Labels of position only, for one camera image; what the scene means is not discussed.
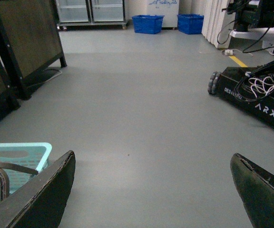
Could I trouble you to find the glass door display fridge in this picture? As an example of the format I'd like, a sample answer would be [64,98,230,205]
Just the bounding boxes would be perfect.
[55,0,129,30]

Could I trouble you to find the left blue plastic crate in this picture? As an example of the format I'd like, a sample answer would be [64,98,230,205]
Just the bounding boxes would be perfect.
[132,15,164,34]

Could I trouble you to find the black robot workstation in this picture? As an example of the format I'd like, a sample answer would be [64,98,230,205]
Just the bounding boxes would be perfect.
[225,0,274,55]

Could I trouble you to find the light blue plastic basket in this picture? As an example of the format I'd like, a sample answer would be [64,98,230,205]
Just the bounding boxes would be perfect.
[0,142,52,201]

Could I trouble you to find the black wooden display stand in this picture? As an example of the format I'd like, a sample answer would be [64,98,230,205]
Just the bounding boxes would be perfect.
[0,0,67,121]

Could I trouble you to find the white stacked panels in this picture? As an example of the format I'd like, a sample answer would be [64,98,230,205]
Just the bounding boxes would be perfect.
[201,0,234,49]

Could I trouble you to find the blue plastic crate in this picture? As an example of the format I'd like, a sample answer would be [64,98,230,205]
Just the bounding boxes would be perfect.
[132,15,164,34]
[177,14,204,35]

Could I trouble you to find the grey omni wheel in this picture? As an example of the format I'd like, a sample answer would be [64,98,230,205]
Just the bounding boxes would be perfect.
[207,72,221,95]

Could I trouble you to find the right blue plastic crate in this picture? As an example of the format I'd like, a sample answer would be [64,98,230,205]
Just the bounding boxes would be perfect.
[177,14,204,35]

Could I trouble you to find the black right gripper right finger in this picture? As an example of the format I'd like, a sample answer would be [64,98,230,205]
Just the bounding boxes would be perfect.
[230,153,274,228]

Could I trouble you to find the white chest freezer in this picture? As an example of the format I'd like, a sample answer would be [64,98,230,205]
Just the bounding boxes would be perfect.
[146,0,180,29]

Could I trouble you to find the white coiled cable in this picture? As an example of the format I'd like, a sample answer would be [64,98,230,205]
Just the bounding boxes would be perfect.
[248,76,274,98]

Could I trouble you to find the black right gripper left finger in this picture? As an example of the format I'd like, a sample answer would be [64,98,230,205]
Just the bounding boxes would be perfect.
[0,151,76,228]

